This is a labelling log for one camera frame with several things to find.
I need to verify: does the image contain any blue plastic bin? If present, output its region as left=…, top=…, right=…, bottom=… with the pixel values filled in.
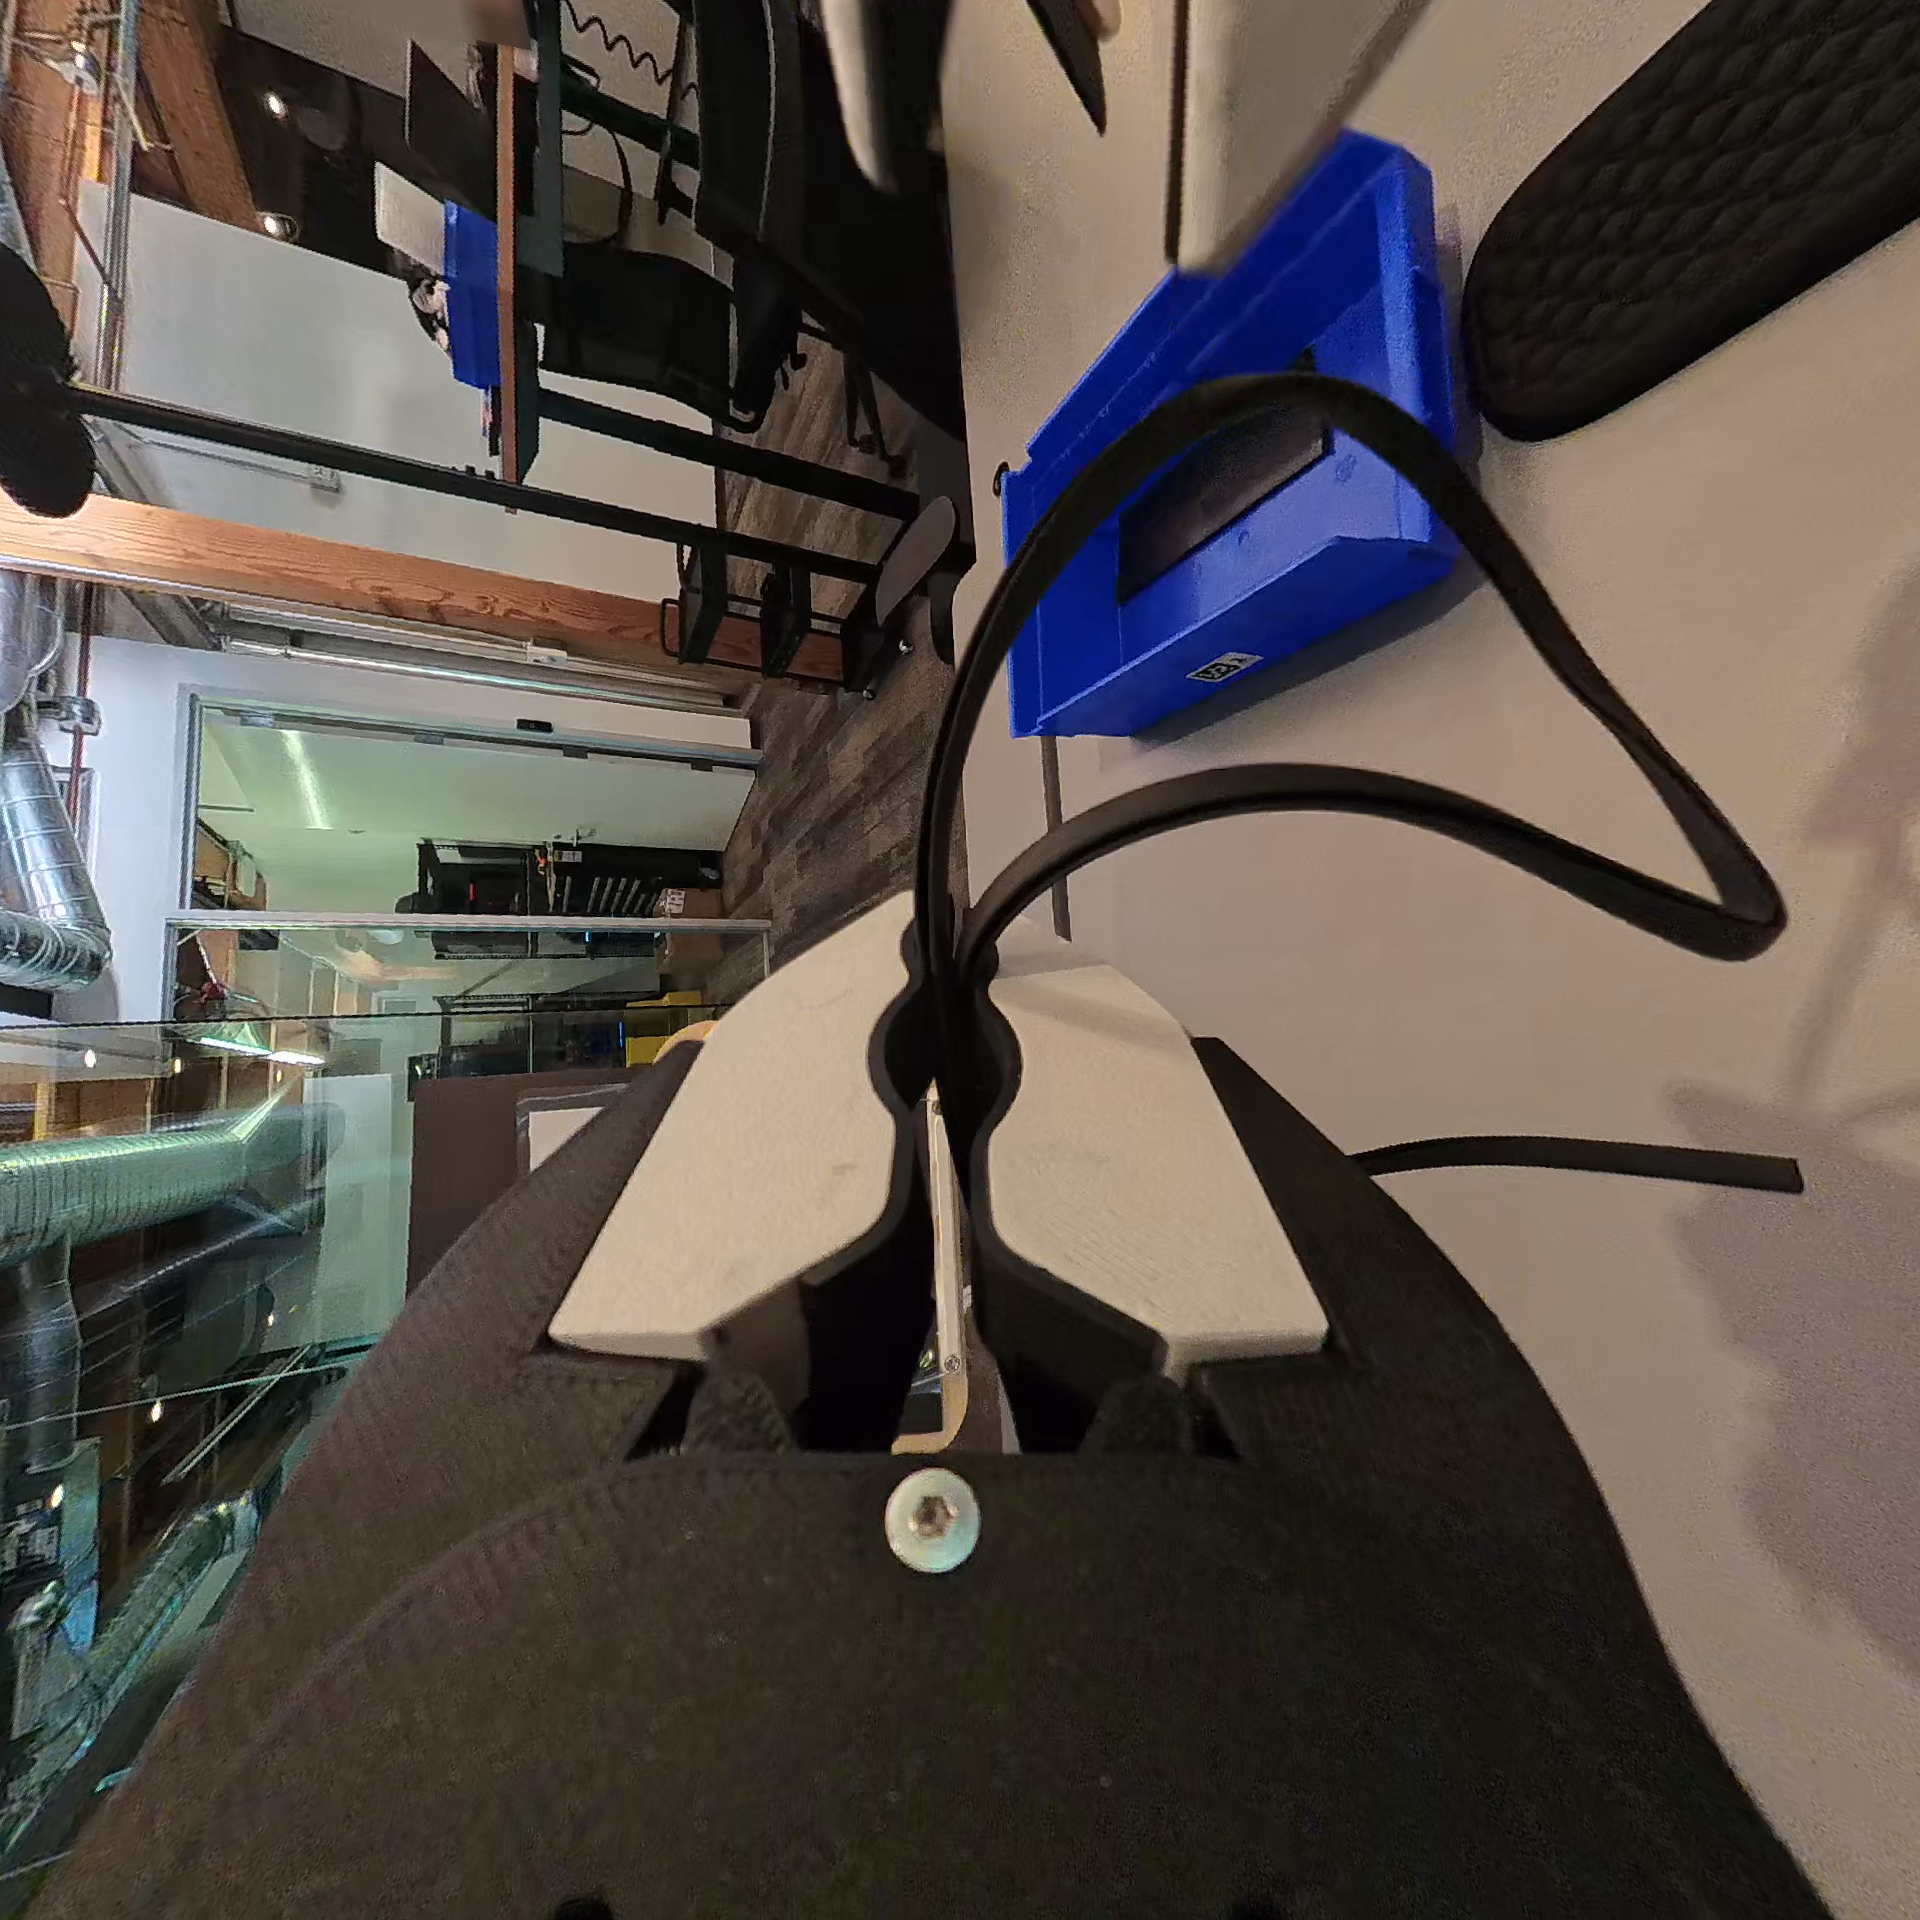
left=1002, top=133, right=1465, bottom=740

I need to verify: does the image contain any grey desk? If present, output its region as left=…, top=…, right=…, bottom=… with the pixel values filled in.
left=930, top=0, right=1920, bottom=1920

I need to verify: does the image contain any black textured wrist rest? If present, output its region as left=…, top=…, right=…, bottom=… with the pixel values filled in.
left=1463, top=0, right=1920, bottom=442

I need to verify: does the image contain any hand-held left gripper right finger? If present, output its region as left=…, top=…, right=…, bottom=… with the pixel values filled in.
left=960, top=914, right=1335, bottom=1368

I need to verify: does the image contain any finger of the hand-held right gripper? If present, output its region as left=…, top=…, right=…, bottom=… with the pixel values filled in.
left=1168, top=0, right=1439, bottom=280
left=816, top=0, right=1130, bottom=196

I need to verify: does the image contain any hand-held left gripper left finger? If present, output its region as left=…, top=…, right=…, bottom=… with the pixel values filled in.
left=546, top=891, right=940, bottom=1360

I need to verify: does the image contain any blue storage bin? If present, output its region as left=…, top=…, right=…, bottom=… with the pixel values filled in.
left=442, top=199, right=506, bottom=395

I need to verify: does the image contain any black cable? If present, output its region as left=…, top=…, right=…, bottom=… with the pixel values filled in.
left=914, top=372, right=1805, bottom=1203

